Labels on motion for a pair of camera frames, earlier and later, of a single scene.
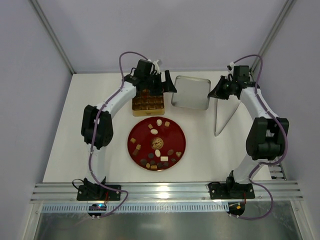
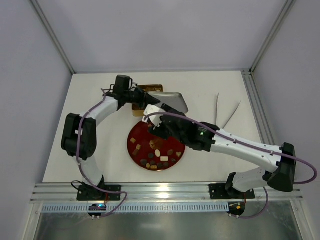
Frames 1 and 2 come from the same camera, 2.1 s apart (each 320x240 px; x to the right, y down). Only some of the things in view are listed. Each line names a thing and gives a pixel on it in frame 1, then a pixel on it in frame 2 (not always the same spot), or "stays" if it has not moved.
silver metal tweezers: (217, 132) stays
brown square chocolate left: (133, 140) stays
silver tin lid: (191, 93) -> (174, 99)
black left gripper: (161, 82) -> (141, 96)
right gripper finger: (217, 92) -> (169, 109)
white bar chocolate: (164, 158) stays
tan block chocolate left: (136, 151) stays
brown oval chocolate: (170, 152) stays
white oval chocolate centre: (157, 153) stays
